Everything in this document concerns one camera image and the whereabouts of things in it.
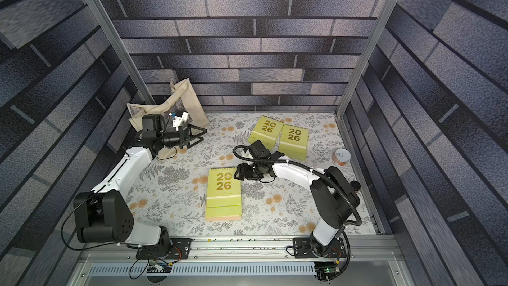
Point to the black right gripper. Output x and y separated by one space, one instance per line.
241 171

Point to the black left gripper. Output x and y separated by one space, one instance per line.
186 134

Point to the green 2026 calendar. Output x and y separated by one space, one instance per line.
224 194
266 130
294 142

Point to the pink 2026 desk calendar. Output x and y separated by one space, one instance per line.
226 218

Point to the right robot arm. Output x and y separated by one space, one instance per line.
336 199

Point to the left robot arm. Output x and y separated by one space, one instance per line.
102 215

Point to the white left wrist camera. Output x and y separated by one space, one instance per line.
179 119

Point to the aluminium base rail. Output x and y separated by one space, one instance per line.
252 249

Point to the left aluminium frame post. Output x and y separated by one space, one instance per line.
113 37

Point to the aluminium frame post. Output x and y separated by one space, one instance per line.
361 66
113 37

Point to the right aluminium frame post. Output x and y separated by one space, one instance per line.
361 66

